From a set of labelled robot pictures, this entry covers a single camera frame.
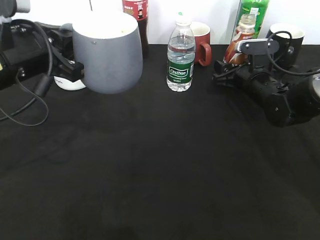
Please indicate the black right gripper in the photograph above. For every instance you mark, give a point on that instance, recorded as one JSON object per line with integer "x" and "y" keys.
{"x": 260, "y": 84}

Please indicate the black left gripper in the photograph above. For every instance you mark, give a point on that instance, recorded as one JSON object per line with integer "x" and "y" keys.
{"x": 61, "y": 40}

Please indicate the grey ceramic mug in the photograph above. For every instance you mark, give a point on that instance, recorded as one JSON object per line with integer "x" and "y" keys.
{"x": 109, "y": 47}

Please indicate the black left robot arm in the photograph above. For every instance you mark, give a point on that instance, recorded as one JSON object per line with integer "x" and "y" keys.
{"x": 34, "y": 47}

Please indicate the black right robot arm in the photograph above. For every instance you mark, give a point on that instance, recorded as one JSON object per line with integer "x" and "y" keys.
{"x": 303, "y": 95}

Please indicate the white mug with script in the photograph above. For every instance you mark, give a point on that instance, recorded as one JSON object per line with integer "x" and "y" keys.
{"x": 68, "y": 85}

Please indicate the red ceramic mug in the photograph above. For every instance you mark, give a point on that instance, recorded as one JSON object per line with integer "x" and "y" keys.
{"x": 202, "y": 35}

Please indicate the green sprite bottle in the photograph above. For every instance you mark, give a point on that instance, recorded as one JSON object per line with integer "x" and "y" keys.
{"x": 252, "y": 7}

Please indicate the black mug white inside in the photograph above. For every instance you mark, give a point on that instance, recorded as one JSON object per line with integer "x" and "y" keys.
{"x": 288, "y": 48}

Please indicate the clear water bottle green label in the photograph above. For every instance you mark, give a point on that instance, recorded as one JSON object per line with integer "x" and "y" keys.
{"x": 181, "y": 51}

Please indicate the cola bottle red label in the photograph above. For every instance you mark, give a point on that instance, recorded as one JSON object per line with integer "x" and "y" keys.
{"x": 139, "y": 10}

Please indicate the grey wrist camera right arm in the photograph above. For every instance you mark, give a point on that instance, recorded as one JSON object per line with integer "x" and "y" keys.
{"x": 258, "y": 51}

